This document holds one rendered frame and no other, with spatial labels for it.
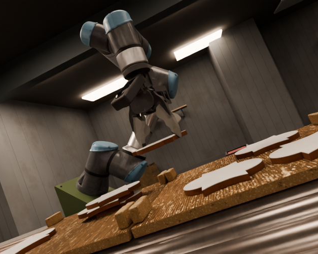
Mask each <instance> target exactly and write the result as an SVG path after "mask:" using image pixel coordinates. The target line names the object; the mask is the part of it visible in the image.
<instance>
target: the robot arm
mask: <svg viewBox="0 0 318 254"><path fill-rule="evenodd" d="M80 38H81V41H82V42H83V43H84V44H85V45H88V46H89V47H93V48H96V49H97V50H98V51H99V52H101V53H102V54H103V55H104V56H105V57H106V58H108V59H109V60H110V61H111V62H112V63H113V64H115V65H116V66H117V67H118V68H119V69H120V70H121V72H122V73H123V76H124V78H125V80H128V81H127V83H126V84H125V85H124V87H123V88H122V89H121V90H120V92H119V93H118V94H117V95H116V97H115V98H114V100H113V101H112V102H111V105H112V107H113V108H114V109H115V110H116V111H119V110H120V109H122V108H125V107H128V106H129V108H130V109H129V121H130V124H131V127H132V131H133V133H132V135H131V137H130V140H129V142H128V145H126V146H124V147H123V148H122V150H121V151H120V150H118V145H117V144H114V143H111V142H105V141H97V142H94V143H93V144H92V147H91V149H90V152H89V156H88V159H87V162H86V166H85V169H84V171H83V173H82V174H81V175H80V177H79V178H78V180H77V182H76V189H77V190H78V191H80V192H82V193H83V194H86V195H89V196H94V197H101V196H102V195H105V194H107V193H108V190H109V175H112V176H114V177H117V178H119V179H121V180H123V181H124V182H128V183H134V182H136V181H138V180H139V179H140V178H141V177H142V175H143V174H144V172H145V170H146V168H147V162H146V161H145V159H146V154H142V155H139V156H134V157H133V155H132V152H134V151H136V150H139V149H141V148H143V147H145V146H147V145H148V143H149V140H150V138H151V135H152V133H153V130H154V128H155V125H156V123H157V120H158V118H161V119H162V120H164V122H165V123H166V126H168V127H169V128H170V129H171V131H172V133H173V134H175V135H176V136H178V137H181V136H182V134H181V130H180V127H179V124H178V123H179V122H180V120H181V117H180V116H179V115H178V114H176V113H173V112H171V111H170V110H169V106H168V104H172V102H171V100H170V99H174V98H175V96H176V93H177V89H178V83H179V77H178V75H177V74H176V73H174V72H171V71H168V70H165V69H161V68H158V67H155V66H152V65H149V64H148V59H149V57H150V56H151V47H150V45H149V43H148V41H147V40H146V39H145V38H144V37H143V36H142V35H141V34H140V33H139V32H138V31H137V30H136V29H135V27H134V25H133V20H132V19H131V18H130V15H129V14H128V13H127V12H126V11H124V10H116V11H113V12H111V13H109V14H108V15H106V17H105V18H104V20H103V25H102V24H99V23H98V22H96V23H95V22H90V21H89V22H86V23H84V24H83V26H82V28H81V31H80Z"/></svg>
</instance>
